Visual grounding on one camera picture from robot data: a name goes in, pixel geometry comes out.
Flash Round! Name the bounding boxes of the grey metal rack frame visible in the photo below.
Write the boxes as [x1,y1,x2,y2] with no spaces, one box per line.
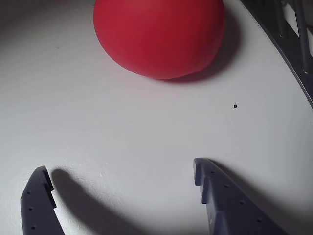
[239,0,313,108]

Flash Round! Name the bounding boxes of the red ball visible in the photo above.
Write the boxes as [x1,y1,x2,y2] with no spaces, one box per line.
[93,0,226,80]

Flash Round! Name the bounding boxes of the grey blue gripper finger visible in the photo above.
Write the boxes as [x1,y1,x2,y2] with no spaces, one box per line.
[20,165,66,235]
[193,157,289,235]

